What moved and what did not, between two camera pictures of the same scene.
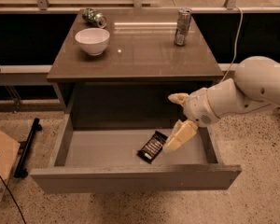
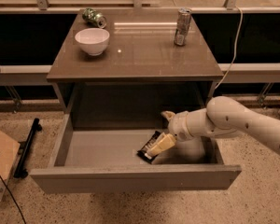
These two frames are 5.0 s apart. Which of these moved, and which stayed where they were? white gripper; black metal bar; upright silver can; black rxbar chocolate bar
Moved: white gripper
Stayed: black rxbar chocolate bar; black metal bar; upright silver can
